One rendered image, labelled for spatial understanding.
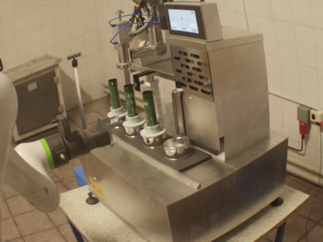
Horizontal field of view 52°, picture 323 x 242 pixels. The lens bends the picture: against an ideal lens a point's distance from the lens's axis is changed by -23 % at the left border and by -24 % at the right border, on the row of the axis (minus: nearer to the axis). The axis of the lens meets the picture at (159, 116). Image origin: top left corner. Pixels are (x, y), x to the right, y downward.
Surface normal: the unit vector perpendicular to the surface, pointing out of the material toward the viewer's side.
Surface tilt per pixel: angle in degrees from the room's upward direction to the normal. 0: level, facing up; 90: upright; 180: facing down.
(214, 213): 90
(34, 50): 90
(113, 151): 0
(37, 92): 90
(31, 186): 104
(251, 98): 90
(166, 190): 0
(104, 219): 0
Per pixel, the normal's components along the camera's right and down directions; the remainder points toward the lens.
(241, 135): 0.54, 0.24
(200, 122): -0.83, 0.30
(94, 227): -0.13, -0.92
